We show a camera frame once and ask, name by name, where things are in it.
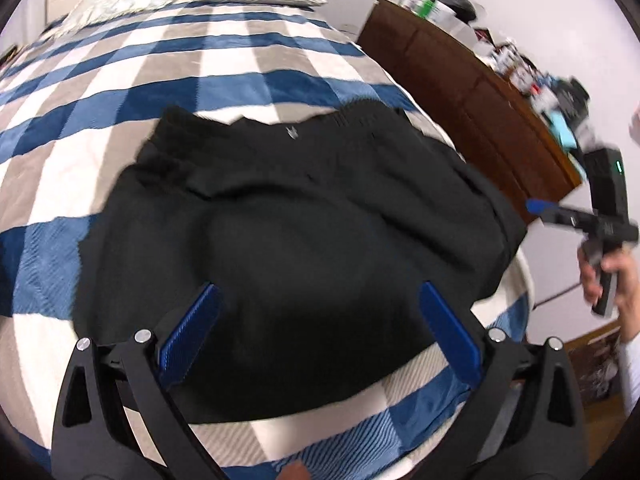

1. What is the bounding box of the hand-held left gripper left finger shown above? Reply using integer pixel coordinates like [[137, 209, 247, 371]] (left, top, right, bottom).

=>
[[51, 282, 224, 480]]

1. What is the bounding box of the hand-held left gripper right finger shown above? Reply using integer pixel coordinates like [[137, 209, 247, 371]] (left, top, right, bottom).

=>
[[415, 281, 589, 480]]

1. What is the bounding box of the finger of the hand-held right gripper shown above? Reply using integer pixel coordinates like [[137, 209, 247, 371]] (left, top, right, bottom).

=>
[[526, 199, 599, 234]]

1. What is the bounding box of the black zip jacket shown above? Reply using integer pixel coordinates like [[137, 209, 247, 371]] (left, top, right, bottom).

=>
[[72, 100, 530, 423]]

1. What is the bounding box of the person's right forearm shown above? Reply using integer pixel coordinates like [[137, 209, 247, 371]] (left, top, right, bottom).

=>
[[617, 329, 640, 413]]

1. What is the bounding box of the person's right hand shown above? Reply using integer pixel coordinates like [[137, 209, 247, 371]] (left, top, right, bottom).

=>
[[577, 242, 640, 333]]

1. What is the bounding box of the teal box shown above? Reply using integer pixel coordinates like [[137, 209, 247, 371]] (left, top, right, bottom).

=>
[[545, 110, 582, 154]]

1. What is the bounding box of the large black container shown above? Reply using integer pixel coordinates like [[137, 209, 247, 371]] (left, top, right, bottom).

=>
[[551, 77, 592, 122]]

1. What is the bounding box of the brown printed box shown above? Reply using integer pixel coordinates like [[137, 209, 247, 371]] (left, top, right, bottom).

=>
[[567, 324, 626, 404]]

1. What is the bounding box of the brown wooden dresser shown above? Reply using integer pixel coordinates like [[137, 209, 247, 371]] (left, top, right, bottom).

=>
[[357, 0, 584, 226]]

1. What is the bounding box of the black helmet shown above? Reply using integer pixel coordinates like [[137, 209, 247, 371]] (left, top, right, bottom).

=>
[[430, 0, 479, 19]]

